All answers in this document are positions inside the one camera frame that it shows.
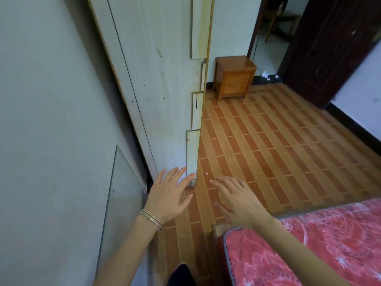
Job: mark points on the person's right hand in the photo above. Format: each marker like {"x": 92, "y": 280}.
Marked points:
{"x": 244, "y": 205}

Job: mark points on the person's left hand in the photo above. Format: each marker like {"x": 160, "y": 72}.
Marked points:
{"x": 165, "y": 199}

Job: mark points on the person's left little finger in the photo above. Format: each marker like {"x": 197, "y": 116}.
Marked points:
{"x": 159, "y": 177}

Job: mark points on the person's right middle finger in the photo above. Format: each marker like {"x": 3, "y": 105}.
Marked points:
{"x": 224, "y": 181}

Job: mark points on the person's left thumb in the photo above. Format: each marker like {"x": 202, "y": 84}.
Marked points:
{"x": 184, "y": 204}

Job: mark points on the person's right thumb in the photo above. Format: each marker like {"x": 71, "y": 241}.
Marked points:
{"x": 221, "y": 207}

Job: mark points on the person's left middle finger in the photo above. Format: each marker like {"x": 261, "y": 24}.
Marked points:
{"x": 175, "y": 175}

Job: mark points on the person's left forearm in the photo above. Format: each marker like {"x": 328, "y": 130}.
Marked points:
{"x": 125, "y": 253}

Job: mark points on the person's right forearm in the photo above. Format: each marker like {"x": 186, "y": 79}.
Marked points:
{"x": 297, "y": 256}

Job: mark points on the clear glass pane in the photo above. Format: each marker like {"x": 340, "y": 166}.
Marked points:
{"x": 122, "y": 211}

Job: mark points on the person's dark trouser leg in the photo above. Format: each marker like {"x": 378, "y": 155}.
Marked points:
{"x": 181, "y": 276}

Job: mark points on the white wooden wardrobe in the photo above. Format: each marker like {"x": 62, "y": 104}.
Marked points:
{"x": 160, "y": 80}

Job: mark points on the red floral mattress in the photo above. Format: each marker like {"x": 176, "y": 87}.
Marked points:
{"x": 312, "y": 247}

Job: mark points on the small wooden nightstand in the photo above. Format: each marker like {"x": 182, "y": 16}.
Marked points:
{"x": 234, "y": 76}

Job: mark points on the white paper scraps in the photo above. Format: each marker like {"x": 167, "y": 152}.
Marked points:
{"x": 268, "y": 75}

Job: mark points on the dark brown wooden door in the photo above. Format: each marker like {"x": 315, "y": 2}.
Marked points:
{"x": 327, "y": 47}

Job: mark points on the wooden chair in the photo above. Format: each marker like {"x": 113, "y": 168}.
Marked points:
{"x": 279, "y": 17}

